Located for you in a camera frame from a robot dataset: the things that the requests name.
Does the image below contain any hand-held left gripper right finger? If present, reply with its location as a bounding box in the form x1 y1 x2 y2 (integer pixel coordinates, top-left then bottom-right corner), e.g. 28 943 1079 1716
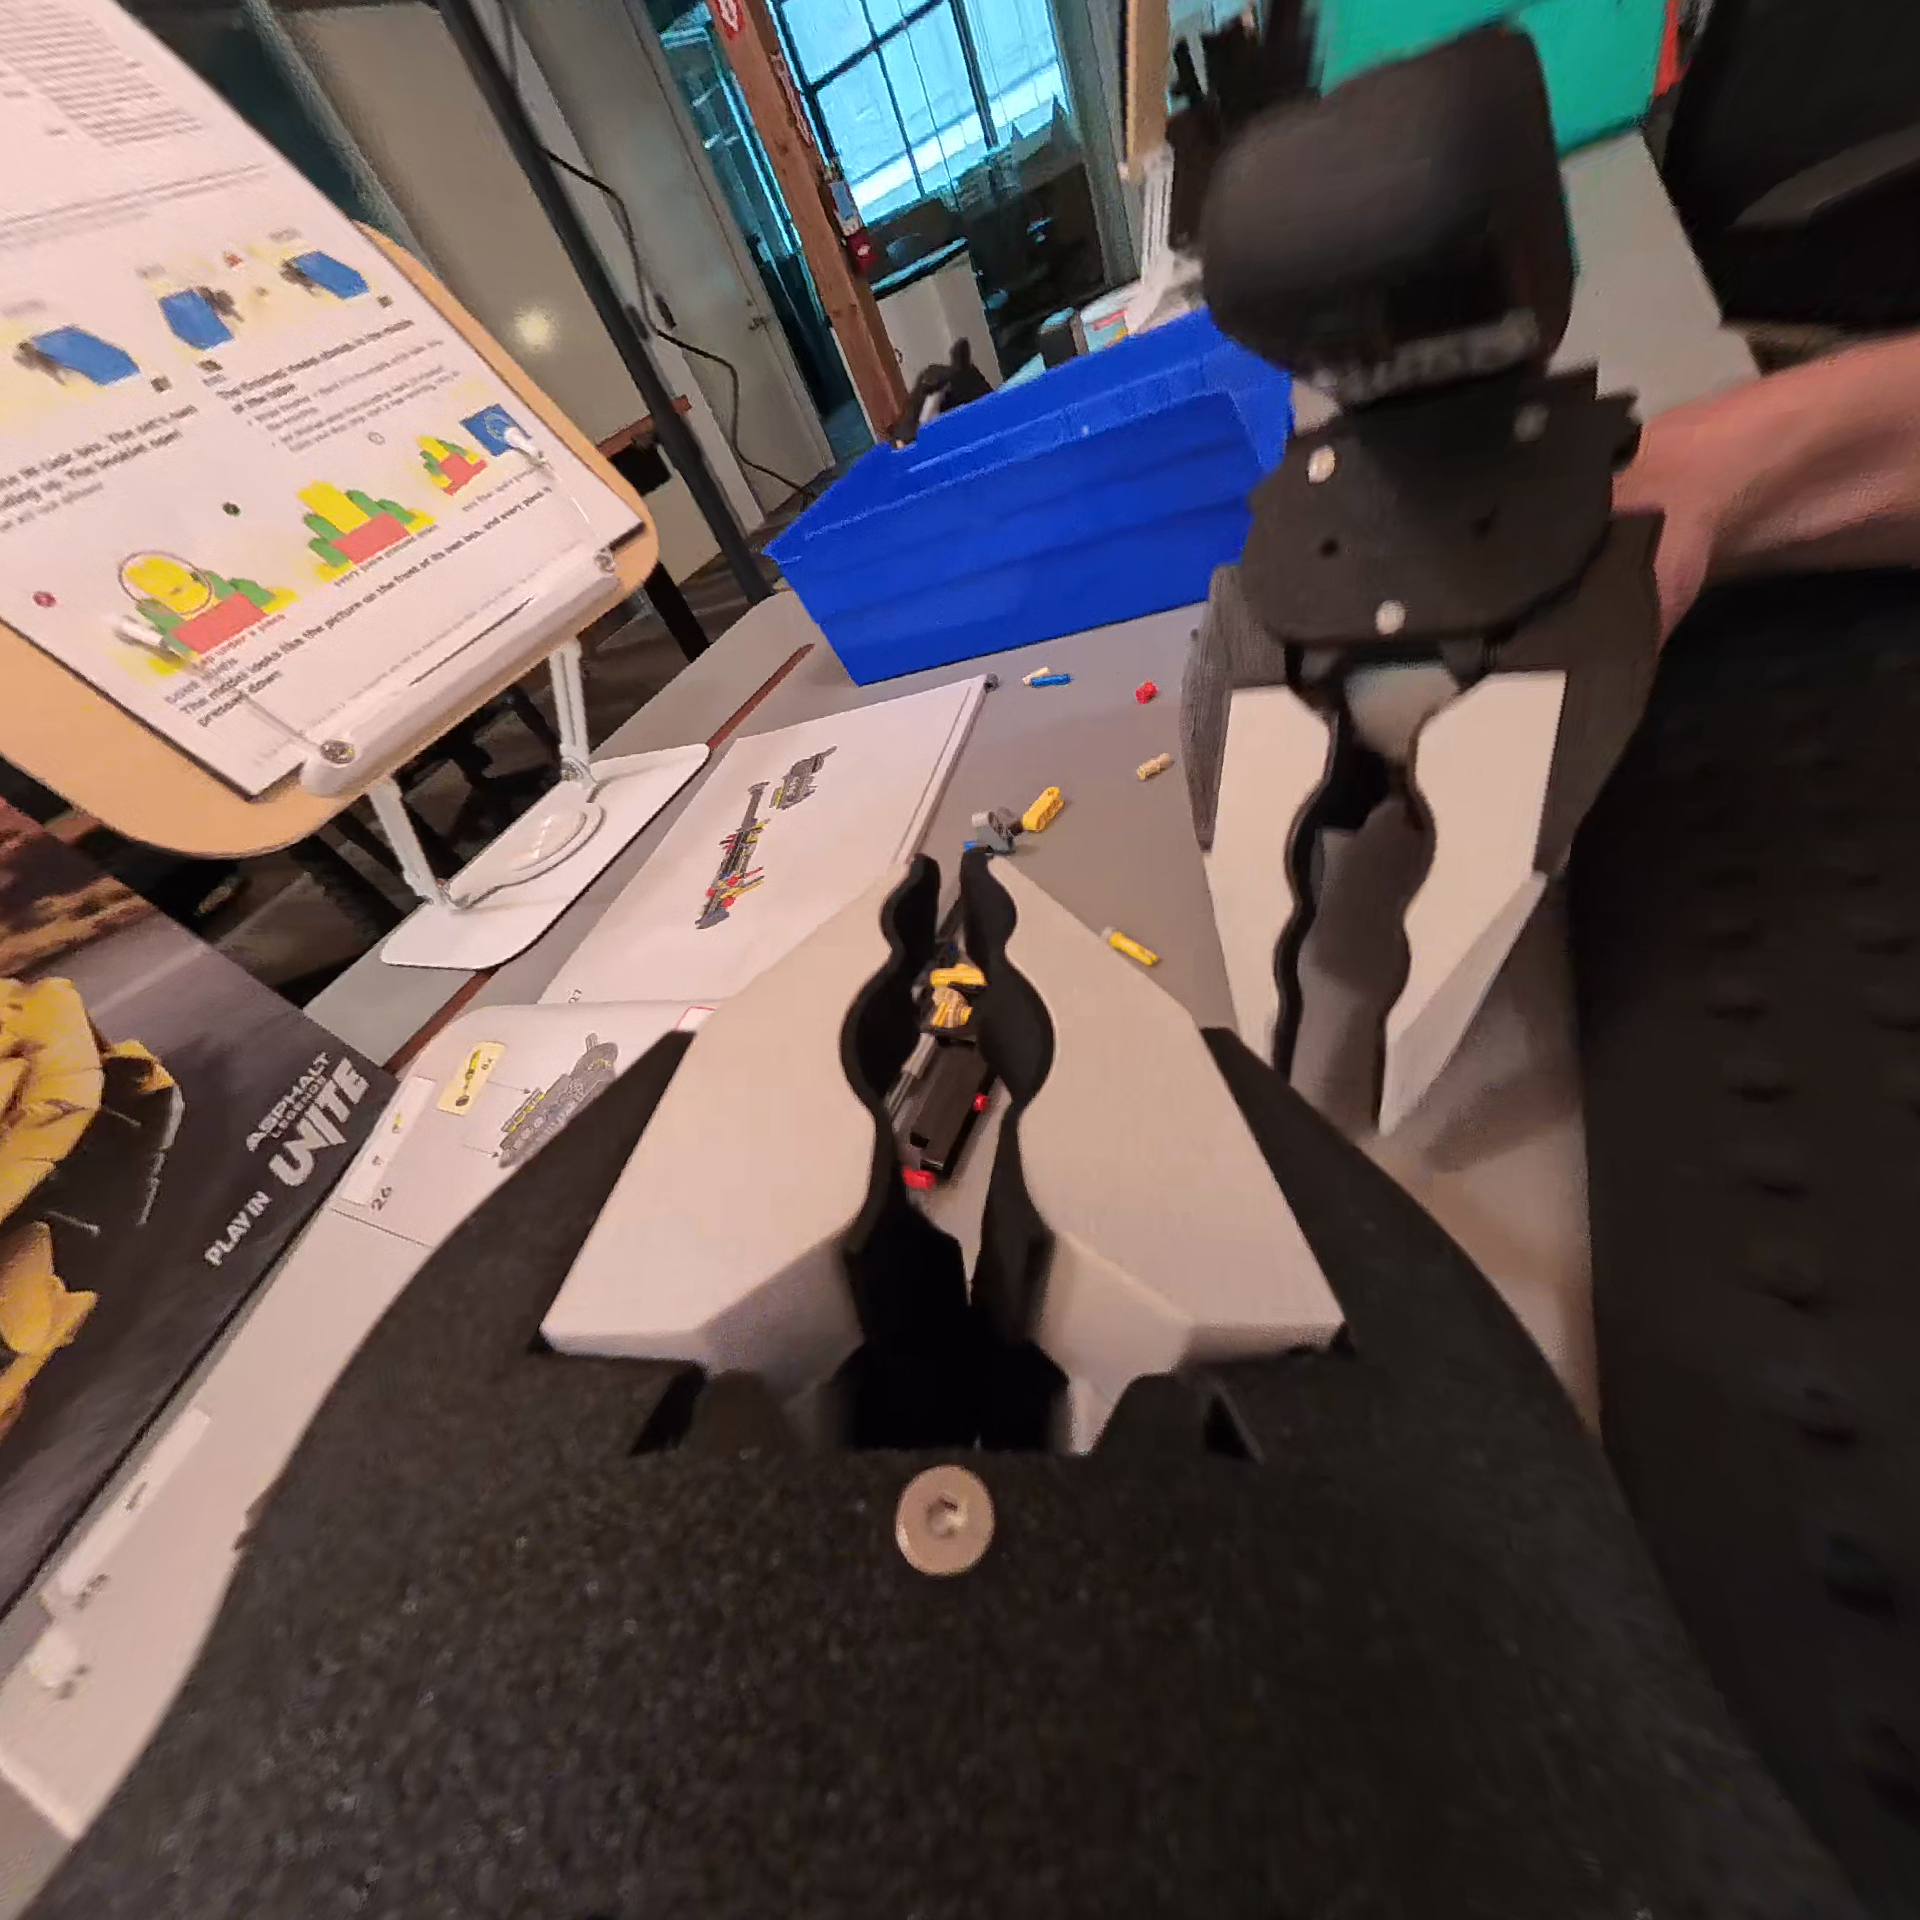
960 854 1347 1455

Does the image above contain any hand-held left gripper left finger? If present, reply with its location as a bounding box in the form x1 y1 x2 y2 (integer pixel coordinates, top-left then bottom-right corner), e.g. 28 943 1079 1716
544 857 943 1449

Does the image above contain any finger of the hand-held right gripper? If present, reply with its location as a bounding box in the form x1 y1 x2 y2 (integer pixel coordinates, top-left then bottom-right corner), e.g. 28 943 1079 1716
1204 689 1340 1077
1374 668 1567 1137

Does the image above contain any black toy gear assembly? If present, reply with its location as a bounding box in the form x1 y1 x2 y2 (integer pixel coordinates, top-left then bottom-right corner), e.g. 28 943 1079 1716
885 937 1004 1191

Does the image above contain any person's right forearm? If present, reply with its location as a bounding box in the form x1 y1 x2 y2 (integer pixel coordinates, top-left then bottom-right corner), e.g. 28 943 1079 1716
1717 337 1920 578

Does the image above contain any toy car set box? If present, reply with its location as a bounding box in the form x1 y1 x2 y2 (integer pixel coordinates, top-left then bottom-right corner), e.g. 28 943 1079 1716
0 802 399 1613

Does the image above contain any person's right hand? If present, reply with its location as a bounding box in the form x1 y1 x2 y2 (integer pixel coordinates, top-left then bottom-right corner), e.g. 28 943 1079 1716
1613 393 1729 635

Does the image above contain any blue plastic bin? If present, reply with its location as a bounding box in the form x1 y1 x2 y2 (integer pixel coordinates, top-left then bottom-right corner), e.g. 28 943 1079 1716
766 306 1295 689

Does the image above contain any building instruction booklet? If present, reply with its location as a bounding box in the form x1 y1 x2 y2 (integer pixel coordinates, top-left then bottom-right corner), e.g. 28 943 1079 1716
0 674 995 1847

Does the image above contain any black dimpled mat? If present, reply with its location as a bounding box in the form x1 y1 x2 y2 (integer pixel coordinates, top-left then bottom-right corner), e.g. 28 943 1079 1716
1567 570 1920 1920

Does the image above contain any white cabinet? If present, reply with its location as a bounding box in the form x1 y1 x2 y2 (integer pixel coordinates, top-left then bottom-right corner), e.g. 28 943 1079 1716
872 247 1007 396

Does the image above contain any wooden pillar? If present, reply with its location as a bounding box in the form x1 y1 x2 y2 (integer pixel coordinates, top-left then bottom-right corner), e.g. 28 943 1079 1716
710 0 916 436

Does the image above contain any wooden book stand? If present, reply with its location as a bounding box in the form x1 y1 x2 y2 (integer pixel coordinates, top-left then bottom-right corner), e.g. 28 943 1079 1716
0 225 713 969

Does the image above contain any black stand pole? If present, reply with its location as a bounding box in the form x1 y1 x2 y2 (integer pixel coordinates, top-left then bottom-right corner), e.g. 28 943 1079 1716
431 0 758 572

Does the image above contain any black curved handle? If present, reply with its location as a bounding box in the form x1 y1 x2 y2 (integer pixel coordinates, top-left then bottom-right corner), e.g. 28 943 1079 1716
885 337 1004 447

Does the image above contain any black cable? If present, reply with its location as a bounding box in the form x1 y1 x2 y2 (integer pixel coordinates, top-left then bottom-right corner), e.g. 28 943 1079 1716
533 135 827 505

